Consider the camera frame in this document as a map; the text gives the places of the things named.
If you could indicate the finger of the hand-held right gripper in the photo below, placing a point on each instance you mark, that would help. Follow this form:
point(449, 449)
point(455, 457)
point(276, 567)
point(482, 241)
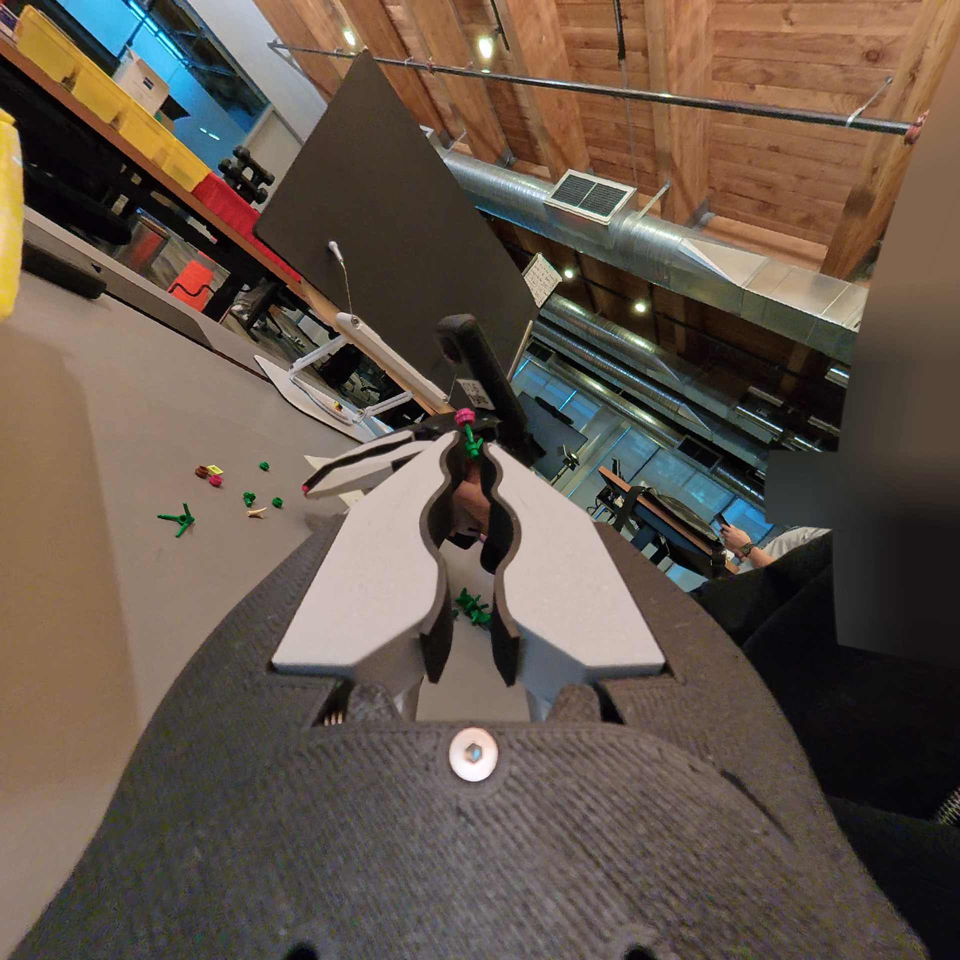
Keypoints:
point(352, 476)
point(375, 448)

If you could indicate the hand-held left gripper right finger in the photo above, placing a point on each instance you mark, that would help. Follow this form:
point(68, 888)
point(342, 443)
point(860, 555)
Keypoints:
point(585, 600)

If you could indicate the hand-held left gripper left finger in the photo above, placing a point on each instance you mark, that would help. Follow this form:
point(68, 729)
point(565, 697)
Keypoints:
point(360, 592)

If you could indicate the green three-pronged toy stem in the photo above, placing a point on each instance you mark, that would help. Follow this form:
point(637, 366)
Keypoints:
point(180, 519)
point(472, 448)

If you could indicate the person's right hand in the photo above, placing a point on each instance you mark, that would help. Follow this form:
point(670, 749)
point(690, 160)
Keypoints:
point(472, 510)

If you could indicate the white paper sign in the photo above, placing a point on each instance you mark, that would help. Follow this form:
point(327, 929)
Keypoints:
point(541, 279)

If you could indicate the black television screen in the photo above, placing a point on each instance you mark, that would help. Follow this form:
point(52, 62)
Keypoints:
point(555, 435)

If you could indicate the green leafy toy plant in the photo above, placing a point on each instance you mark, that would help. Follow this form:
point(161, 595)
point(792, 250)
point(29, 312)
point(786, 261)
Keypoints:
point(472, 606)

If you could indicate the standing desk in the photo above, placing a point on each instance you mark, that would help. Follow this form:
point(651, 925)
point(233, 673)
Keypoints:
point(675, 525)

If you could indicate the black bag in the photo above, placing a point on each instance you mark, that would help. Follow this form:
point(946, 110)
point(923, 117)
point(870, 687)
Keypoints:
point(675, 510)

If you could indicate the black monitor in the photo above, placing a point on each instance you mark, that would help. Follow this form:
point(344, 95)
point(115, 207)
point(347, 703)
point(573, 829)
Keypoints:
point(390, 187)

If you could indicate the orange container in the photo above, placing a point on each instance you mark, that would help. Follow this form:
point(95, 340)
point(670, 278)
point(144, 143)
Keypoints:
point(196, 277)

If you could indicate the red storage bin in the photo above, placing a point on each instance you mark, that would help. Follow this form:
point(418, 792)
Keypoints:
point(232, 210)

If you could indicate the black dumbbells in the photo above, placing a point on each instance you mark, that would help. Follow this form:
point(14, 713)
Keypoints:
point(247, 172)

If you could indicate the person's black jacket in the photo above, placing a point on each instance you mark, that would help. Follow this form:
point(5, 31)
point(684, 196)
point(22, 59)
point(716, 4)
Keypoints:
point(862, 712)

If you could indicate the metal trash can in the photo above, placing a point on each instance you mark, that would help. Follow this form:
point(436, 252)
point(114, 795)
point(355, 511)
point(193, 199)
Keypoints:
point(142, 244)

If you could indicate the black flat case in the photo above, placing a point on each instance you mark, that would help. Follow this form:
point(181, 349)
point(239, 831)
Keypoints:
point(60, 270)

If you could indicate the yellow plastic bin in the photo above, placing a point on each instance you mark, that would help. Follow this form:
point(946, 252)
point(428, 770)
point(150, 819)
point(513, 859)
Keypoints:
point(7, 225)

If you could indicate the white cardboard box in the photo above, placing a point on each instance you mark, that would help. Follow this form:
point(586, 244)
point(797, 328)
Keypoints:
point(142, 82)

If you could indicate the row of yellow storage bins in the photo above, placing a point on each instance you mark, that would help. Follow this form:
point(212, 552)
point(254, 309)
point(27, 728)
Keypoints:
point(97, 82)

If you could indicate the camera tripod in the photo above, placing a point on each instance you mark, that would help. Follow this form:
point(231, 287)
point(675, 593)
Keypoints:
point(568, 457)

